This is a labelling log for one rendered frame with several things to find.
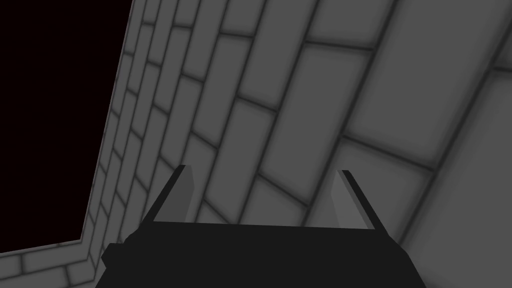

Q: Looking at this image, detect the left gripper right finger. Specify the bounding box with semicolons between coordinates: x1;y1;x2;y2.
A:
330;169;388;236

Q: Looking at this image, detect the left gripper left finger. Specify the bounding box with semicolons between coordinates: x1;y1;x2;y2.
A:
140;163;196;224

